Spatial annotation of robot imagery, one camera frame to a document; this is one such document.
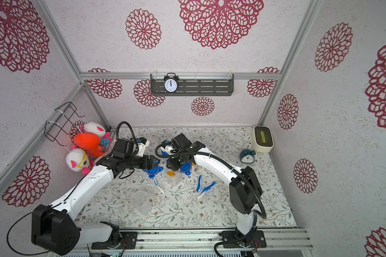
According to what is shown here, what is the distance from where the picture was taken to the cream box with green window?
1.05 meters

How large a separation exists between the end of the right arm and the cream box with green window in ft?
1.78

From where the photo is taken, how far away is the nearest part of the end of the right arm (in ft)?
1.99
